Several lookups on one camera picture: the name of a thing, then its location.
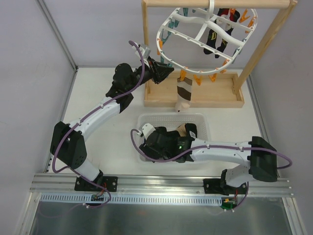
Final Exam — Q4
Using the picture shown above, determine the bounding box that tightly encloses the beige brown patterned sock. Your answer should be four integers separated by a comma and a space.
175, 77, 193, 112

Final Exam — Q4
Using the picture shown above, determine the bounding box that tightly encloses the white plastic sock hanger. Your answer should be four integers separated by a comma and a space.
156, 0, 258, 75

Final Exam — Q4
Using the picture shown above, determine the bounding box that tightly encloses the black patterned sock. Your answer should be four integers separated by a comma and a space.
202, 7, 242, 59

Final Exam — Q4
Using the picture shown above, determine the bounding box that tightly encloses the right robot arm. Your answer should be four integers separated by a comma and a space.
139, 123, 278, 195

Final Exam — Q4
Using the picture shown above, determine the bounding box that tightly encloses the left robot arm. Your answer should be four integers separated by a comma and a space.
50, 58, 174, 191

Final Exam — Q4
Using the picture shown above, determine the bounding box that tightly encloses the wooden hanger stand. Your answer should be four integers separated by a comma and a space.
141, 0, 297, 108

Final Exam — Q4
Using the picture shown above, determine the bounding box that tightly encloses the orange clothespin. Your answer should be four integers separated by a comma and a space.
239, 8, 250, 23
179, 70, 187, 81

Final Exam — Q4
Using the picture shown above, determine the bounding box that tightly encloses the white plastic laundry basket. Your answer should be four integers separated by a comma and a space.
133, 113, 211, 165

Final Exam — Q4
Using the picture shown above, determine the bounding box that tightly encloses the black sock with label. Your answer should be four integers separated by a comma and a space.
184, 123, 198, 139

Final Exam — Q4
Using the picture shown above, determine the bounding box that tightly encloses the teal clothespin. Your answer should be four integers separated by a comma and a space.
168, 20, 179, 29
160, 31, 171, 47

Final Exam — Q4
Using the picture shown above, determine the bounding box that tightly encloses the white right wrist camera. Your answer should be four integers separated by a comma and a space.
139, 123, 156, 139

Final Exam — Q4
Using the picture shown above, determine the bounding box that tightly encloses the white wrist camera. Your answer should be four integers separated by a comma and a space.
137, 44, 151, 60
139, 123, 156, 139

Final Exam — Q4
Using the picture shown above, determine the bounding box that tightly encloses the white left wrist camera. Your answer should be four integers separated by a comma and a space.
137, 44, 151, 60

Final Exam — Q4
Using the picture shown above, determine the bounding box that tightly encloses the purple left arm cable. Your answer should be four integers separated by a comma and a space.
51, 40, 145, 174

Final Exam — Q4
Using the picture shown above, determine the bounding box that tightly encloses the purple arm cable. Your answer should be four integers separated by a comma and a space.
51, 40, 145, 174
130, 129, 293, 169

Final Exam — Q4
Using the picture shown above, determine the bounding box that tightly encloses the aluminium mounting rail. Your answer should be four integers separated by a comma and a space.
29, 173, 295, 198

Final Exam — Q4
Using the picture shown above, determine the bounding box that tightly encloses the white slotted cable duct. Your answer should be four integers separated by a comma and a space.
41, 193, 223, 206

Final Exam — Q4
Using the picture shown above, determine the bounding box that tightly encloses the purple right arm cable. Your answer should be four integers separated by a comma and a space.
130, 129, 293, 169

